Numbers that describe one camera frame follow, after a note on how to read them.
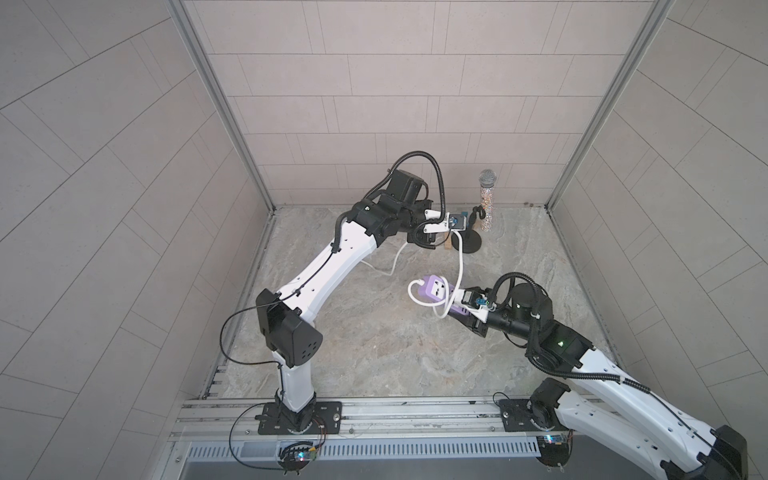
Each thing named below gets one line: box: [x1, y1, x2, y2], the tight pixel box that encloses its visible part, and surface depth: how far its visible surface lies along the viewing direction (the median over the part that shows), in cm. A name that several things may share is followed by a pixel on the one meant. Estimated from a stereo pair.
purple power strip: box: [418, 275, 471, 316], surface depth 63 cm
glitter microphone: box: [478, 169, 497, 232], surface depth 87 cm
